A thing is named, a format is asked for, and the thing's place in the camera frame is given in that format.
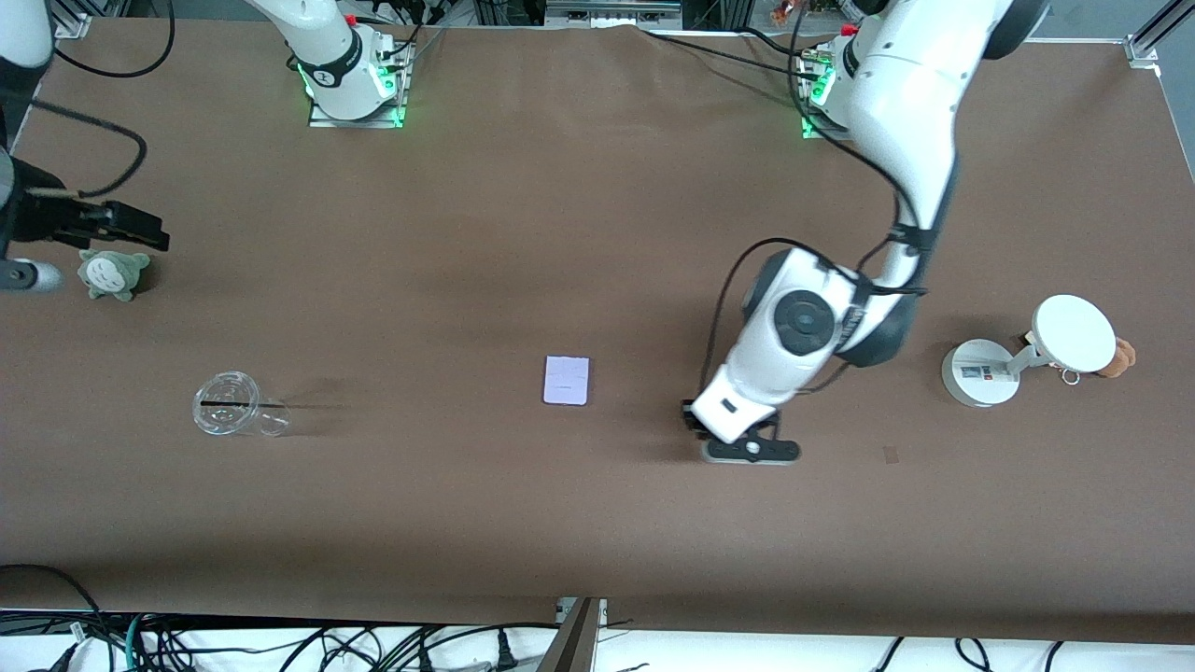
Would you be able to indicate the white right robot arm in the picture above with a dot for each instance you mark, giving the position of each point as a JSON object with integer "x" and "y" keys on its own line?
{"x": 327, "y": 51}

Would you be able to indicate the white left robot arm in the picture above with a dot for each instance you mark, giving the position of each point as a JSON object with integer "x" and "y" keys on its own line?
{"x": 910, "y": 103}

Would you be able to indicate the white round phone stand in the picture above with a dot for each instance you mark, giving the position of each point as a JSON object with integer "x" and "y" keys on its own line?
{"x": 1074, "y": 331}

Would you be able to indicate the grey green Totoro plush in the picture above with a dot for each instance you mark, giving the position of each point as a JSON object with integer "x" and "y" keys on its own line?
{"x": 114, "y": 273}

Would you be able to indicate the small lavender card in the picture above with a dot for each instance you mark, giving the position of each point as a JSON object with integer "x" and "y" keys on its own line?
{"x": 567, "y": 380}

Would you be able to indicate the black drinking straw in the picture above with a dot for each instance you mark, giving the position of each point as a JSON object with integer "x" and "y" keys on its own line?
{"x": 229, "y": 403}

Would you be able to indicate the clear plastic cup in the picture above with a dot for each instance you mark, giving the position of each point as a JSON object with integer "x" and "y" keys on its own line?
{"x": 224, "y": 422}

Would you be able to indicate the black power plug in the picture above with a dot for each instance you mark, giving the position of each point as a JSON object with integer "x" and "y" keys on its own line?
{"x": 506, "y": 653}

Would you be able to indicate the grey equipment box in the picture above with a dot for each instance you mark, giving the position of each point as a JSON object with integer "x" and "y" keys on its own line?
{"x": 611, "y": 11}

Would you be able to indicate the aluminium frame profile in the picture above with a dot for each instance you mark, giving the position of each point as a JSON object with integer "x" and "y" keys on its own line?
{"x": 73, "y": 19}
{"x": 574, "y": 644}
{"x": 1153, "y": 33}

